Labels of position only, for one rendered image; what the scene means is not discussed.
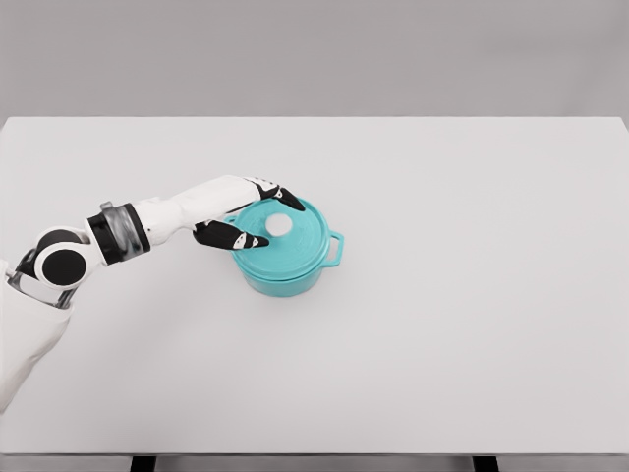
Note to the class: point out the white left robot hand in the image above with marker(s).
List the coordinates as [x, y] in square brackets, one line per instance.
[221, 196]

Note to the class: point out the teal pot lid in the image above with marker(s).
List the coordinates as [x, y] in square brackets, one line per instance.
[295, 246]

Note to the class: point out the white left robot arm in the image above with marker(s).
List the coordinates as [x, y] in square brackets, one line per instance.
[59, 265]

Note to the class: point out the teal pot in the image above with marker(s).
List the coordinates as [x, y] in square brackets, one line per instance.
[282, 285]

